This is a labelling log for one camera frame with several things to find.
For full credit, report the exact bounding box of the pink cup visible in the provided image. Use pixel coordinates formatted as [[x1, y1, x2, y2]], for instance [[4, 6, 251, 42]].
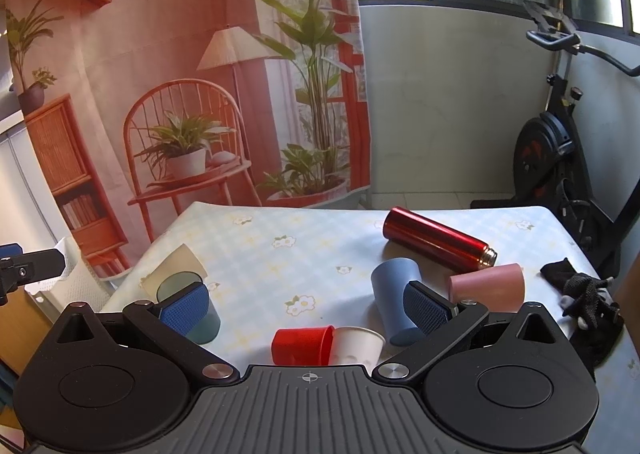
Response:
[[448, 262, 526, 314]]

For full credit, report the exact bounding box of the white cup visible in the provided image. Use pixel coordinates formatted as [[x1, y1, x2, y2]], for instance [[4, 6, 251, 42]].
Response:
[[331, 326, 386, 368]]

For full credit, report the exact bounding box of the red cup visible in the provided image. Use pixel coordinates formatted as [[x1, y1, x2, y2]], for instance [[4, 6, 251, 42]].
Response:
[[271, 325, 336, 366]]

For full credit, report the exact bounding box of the red metal thermos bottle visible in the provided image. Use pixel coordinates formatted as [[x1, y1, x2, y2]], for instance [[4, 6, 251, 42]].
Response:
[[383, 207, 499, 268]]

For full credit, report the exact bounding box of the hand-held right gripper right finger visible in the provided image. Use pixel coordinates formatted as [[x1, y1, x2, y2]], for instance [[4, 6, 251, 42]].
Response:
[[372, 280, 572, 383]]

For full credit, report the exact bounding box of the printed room backdrop cloth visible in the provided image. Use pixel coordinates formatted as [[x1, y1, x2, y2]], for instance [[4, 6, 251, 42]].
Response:
[[4, 0, 374, 281]]

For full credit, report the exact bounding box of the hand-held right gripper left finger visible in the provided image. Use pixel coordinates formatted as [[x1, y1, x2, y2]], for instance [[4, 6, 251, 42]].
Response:
[[52, 280, 241, 384]]

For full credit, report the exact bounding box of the black glove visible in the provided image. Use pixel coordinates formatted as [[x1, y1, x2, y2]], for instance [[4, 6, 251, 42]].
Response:
[[539, 257, 626, 371]]

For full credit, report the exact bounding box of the cream cup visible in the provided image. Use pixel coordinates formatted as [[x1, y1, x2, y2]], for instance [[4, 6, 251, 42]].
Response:
[[138, 243, 208, 301]]

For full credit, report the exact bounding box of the blue cup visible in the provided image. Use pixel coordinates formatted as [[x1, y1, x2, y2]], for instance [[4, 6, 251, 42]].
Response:
[[370, 257, 426, 348]]

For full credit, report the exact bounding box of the dark teal cup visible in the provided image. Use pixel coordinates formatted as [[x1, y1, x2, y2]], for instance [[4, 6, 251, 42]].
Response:
[[156, 271, 222, 346]]

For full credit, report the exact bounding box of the black exercise bike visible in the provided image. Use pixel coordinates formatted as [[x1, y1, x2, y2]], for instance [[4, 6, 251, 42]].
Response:
[[470, 0, 640, 281]]

